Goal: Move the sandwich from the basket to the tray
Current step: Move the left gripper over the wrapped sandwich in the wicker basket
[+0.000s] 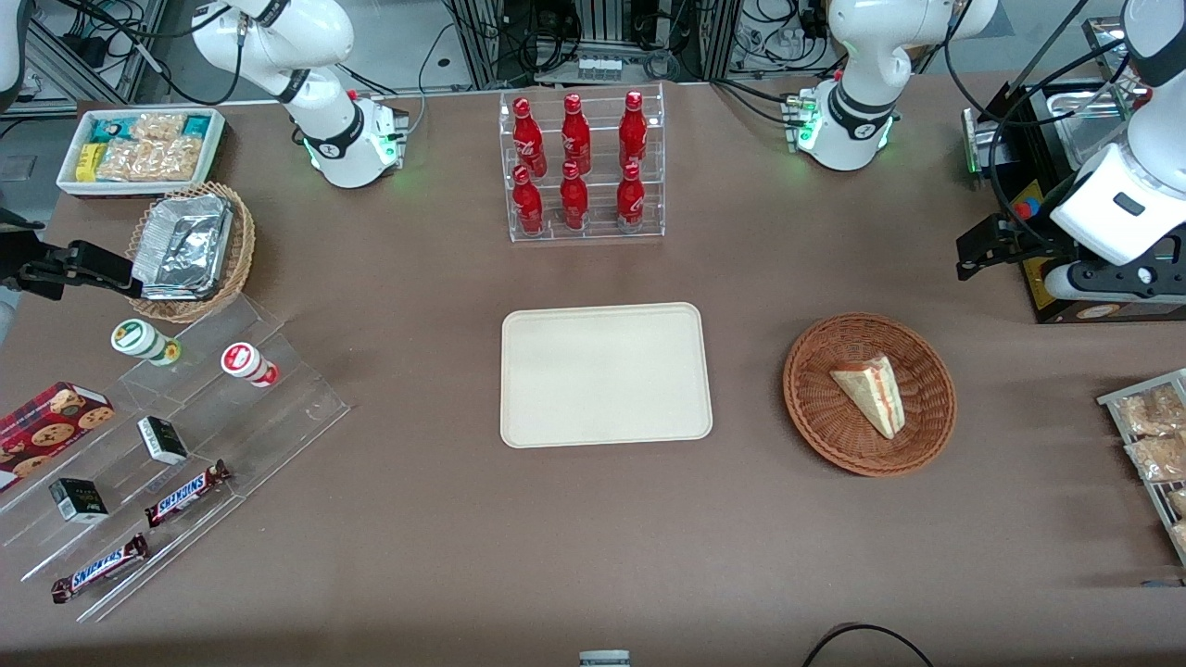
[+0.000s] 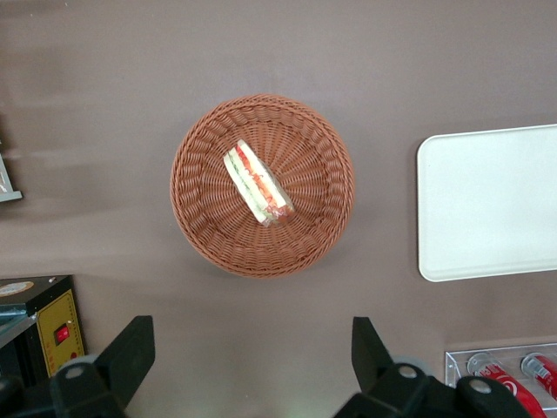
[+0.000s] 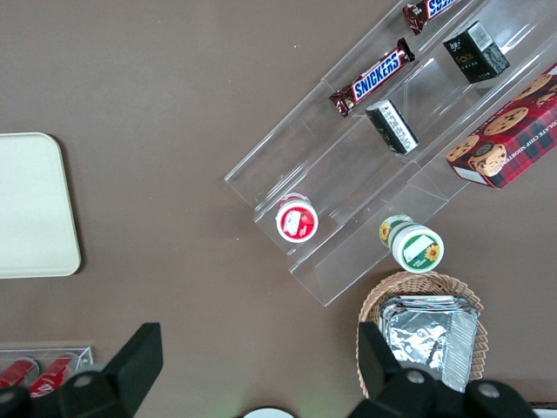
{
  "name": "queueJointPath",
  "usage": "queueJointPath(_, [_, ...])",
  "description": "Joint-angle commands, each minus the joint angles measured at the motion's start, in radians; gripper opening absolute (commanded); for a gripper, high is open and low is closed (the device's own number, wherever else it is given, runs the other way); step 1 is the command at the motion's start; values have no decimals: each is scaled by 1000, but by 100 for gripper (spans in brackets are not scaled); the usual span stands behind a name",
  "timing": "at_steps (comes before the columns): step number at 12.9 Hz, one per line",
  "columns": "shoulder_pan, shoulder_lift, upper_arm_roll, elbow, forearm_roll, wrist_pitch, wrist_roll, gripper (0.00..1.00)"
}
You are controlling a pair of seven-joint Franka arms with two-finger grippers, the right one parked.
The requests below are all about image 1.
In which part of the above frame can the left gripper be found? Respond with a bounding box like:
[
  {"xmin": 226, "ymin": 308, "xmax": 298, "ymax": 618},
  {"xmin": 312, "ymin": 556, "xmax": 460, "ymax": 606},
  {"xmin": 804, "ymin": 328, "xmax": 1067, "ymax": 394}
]
[{"xmin": 957, "ymin": 215, "xmax": 1081, "ymax": 282}]

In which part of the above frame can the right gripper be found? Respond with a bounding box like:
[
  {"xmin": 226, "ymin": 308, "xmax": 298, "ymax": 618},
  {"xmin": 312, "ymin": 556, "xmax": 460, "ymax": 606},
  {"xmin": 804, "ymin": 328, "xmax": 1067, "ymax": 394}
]
[{"xmin": 0, "ymin": 231, "xmax": 143, "ymax": 300}]

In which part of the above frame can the triangular sandwich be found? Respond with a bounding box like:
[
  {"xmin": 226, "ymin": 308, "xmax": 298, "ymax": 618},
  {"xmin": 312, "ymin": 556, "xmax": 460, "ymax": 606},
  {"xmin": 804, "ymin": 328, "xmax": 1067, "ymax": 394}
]
[{"xmin": 829, "ymin": 355, "xmax": 905, "ymax": 440}]

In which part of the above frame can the aluminium foil tray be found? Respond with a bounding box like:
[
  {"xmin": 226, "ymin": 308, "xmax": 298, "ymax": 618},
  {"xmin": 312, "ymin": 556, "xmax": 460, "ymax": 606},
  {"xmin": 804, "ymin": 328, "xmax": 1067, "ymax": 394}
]
[{"xmin": 132, "ymin": 195, "xmax": 234, "ymax": 302}]

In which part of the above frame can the light brown wicker basket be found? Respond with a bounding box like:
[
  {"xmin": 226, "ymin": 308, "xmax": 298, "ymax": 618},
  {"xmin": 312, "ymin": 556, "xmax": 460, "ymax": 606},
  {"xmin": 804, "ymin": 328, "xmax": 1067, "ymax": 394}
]
[{"xmin": 125, "ymin": 182, "xmax": 257, "ymax": 324}]

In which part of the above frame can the dark brown wicker basket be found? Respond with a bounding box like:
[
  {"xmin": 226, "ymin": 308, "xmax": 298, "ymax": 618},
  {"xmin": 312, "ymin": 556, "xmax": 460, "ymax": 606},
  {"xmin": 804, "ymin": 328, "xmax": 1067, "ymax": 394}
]
[{"xmin": 783, "ymin": 313, "xmax": 957, "ymax": 478}]

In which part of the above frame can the cream plastic tray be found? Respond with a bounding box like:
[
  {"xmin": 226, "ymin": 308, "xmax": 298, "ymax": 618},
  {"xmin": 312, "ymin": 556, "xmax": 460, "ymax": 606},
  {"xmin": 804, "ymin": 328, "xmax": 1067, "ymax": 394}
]
[{"xmin": 500, "ymin": 302, "xmax": 713, "ymax": 449}]

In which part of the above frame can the green lid snack cup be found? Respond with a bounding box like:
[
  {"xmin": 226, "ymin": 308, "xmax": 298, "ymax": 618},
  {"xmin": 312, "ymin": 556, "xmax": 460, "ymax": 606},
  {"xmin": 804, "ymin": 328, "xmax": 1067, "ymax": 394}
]
[{"xmin": 111, "ymin": 319, "xmax": 182, "ymax": 367}]

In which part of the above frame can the black food warmer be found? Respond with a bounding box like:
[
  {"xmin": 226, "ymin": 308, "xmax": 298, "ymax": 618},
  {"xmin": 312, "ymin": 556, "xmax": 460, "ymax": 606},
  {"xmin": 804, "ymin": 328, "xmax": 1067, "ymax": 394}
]
[{"xmin": 964, "ymin": 17, "xmax": 1186, "ymax": 325}]

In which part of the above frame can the white plastic snack bin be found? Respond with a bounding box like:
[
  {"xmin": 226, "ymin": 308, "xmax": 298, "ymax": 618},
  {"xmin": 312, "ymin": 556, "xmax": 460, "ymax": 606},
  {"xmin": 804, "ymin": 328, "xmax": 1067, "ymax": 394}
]
[{"xmin": 56, "ymin": 107, "xmax": 228, "ymax": 198}]

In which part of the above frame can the grey box with green light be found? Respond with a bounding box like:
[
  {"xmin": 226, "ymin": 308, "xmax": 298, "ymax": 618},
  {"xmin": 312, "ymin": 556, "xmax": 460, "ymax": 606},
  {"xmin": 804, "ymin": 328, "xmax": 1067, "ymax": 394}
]
[{"xmin": 961, "ymin": 107, "xmax": 987, "ymax": 179}]

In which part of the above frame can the large clear cracker bag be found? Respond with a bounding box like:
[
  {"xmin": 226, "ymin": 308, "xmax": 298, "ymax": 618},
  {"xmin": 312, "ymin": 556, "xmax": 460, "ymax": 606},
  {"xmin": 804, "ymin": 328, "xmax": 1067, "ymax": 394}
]
[{"xmin": 97, "ymin": 137, "xmax": 202, "ymax": 182}]

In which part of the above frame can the small clear cracker bag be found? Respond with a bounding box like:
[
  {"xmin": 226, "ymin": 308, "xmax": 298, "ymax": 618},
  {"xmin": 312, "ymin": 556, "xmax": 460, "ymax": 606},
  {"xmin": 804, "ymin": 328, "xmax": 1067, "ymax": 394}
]
[{"xmin": 130, "ymin": 113, "xmax": 186, "ymax": 145}]

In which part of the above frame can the steel warmer pan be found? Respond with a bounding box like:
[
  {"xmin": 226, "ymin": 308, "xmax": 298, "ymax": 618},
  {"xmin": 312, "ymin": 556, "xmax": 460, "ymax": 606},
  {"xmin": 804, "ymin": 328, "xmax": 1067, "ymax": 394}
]
[{"xmin": 1045, "ymin": 85, "xmax": 1133, "ymax": 172}]

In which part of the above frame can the red cookie box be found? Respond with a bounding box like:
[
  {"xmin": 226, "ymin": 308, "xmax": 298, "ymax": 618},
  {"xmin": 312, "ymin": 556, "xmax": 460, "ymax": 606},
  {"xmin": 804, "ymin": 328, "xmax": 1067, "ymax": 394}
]
[{"xmin": 0, "ymin": 382, "xmax": 115, "ymax": 492}]

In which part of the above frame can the red lid snack cup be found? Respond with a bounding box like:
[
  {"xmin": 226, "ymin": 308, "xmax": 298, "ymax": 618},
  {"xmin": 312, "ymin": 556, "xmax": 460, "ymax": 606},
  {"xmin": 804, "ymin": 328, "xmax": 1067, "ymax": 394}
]
[{"xmin": 221, "ymin": 343, "xmax": 280, "ymax": 388}]

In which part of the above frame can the small black box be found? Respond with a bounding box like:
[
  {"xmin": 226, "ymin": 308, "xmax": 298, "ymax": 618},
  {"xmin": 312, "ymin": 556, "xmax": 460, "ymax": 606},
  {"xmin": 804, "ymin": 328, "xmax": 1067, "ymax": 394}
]
[
  {"xmin": 49, "ymin": 478, "xmax": 109, "ymax": 525},
  {"xmin": 137, "ymin": 417, "xmax": 190, "ymax": 466}
]

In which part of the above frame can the clear acrylic stepped display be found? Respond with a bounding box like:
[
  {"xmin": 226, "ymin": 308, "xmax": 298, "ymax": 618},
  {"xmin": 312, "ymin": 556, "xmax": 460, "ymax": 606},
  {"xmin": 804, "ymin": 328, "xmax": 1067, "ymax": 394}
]
[{"xmin": 0, "ymin": 295, "xmax": 351, "ymax": 623}]

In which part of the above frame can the brown snickers bar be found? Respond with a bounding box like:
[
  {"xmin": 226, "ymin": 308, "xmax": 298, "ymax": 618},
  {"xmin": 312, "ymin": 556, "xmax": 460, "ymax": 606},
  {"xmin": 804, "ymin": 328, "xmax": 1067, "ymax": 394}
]
[
  {"xmin": 145, "ymin": 460, "xmax": 232, "ymax": 529},
  {"xmin": 51, "ymin": 534, "xmax": 150, "ymax": 605}
]

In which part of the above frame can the red cola bottle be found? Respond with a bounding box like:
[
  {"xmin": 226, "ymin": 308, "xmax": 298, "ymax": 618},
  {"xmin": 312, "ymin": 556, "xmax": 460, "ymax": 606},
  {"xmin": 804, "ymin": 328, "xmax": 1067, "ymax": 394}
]
[
  {"xmin": 512, "ymin": 96, "xmax": 548, "ymax": 179},
  {"xmin": 616, "ymin": 162, "xmax": 646, "ymax": 233},
  {"xmin": 560, "ymin": 161, "xmax": 589, "ymax": 232},
  {"xmin": 561, "ymin": 93, "xmax": 592, "ymax": 175},
  {"xmin": 619, "ymin": 90, "xmax": 648, "ymax": 172},
  {"xmin": 511, "ymin": 165, "xmax": 545, "ymax": 236}
]

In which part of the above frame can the clear acrylic bottle rack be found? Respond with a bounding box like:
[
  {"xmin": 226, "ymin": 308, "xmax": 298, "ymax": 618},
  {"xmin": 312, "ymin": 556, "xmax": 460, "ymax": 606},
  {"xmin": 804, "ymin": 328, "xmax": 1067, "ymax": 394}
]
[{"xmin": 498, "ymin": 83, "xmax": 666, "ymax": 244}]

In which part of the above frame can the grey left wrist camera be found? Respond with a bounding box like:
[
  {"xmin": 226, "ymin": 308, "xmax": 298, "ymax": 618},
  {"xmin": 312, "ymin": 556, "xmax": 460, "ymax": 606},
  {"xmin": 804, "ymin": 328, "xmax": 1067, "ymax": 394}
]
[{"xmin": 1045, "ymin": 259, "xmax": 1186, "ymax": 304}]

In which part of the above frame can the grey wire rack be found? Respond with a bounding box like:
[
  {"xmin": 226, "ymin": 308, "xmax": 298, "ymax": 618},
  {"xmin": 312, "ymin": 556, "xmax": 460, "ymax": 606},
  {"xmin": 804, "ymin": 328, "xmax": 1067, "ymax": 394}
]
[{"xmin": 1097, "ymin": 369, "xmax": 1186, "ymax": 566}]

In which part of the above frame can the aluminium frame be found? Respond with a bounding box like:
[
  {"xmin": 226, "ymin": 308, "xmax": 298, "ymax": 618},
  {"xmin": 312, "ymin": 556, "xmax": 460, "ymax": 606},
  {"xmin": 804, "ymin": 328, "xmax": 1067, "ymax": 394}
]
[{"xmin": 23, "ymin": 0, "xmax": 170, "ymax": 105}]

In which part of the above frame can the black cable loop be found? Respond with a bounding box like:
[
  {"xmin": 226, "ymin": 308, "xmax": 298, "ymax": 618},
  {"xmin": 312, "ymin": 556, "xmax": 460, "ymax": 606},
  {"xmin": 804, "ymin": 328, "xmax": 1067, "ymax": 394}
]
[{"xmin": 801, "ymin": 623, "xmax": 937, "ymax": 667}]

